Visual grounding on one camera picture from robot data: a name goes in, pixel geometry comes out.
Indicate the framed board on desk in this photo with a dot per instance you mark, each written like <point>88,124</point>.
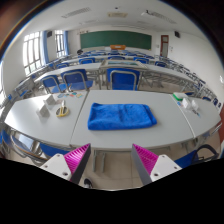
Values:
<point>123,64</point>

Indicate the large multi-pane window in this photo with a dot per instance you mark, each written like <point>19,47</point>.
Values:
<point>31,53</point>

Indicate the blue towel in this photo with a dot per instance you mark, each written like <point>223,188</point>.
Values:
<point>120,116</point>

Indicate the blue curtain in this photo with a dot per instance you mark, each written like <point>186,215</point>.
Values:
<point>66,42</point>
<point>45,48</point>

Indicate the white folded card stand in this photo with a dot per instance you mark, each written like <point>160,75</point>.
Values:
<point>50,100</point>
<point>43,111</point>

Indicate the dark red classroom door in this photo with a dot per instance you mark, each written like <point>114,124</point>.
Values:
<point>164,46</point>

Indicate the white long classroom desk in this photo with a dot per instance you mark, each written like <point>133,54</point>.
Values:
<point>83,66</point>
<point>166,70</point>

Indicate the black wall speaker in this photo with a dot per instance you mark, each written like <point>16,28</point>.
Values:
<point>177,34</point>
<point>49,33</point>

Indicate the brown wooden door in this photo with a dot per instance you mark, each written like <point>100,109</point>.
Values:
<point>221,121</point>

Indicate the ceiling air conditioner panel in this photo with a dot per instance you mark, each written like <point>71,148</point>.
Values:
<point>117,14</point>

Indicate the white ceiling projector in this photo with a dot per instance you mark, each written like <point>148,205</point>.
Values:
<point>146,13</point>

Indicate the narrow multi-pane window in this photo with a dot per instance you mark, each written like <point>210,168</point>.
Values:
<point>59,43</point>

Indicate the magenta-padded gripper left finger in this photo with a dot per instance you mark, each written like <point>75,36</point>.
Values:
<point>59,165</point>

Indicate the green chalkboard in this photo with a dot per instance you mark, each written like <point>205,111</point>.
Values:
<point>115,40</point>

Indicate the colourful picture card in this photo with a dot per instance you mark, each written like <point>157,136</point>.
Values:
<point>60,95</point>
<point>72,95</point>
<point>65,95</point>
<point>79,95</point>

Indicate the green and white box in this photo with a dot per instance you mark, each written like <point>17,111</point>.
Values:
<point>180,96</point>

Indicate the group of blue classroom chairs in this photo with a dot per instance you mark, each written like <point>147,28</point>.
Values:
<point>86,61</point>

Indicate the blue classroom chair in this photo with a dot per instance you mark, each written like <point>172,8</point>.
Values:
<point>186,159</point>
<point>122,80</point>
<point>50,82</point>
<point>51,150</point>
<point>76,78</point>

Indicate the ceiling light grille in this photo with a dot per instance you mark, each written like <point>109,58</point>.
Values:
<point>76,12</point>

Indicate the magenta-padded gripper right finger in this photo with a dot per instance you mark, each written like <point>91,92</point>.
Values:
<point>161,165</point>

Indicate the orange lectern desk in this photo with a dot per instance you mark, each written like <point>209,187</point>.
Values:
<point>118,47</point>

